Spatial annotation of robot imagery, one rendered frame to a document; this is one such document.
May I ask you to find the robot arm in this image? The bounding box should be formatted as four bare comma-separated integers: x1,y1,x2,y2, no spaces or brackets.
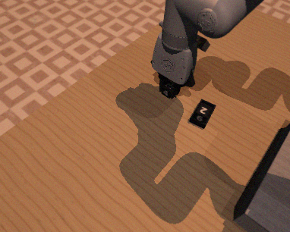
159,0,264,52

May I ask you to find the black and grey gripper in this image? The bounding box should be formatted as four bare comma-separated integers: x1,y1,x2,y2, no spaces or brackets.
151,32,197,98

